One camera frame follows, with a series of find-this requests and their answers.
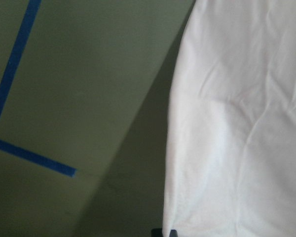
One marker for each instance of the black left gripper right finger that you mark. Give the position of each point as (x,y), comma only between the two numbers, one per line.
(173,233)

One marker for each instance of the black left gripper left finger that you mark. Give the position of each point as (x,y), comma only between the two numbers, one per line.
(156,232)

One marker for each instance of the pink Snoopy t-shirt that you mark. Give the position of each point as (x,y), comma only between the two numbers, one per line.
(231,144)

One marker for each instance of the crossing blue tape line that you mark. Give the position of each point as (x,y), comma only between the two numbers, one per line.
(37,159)

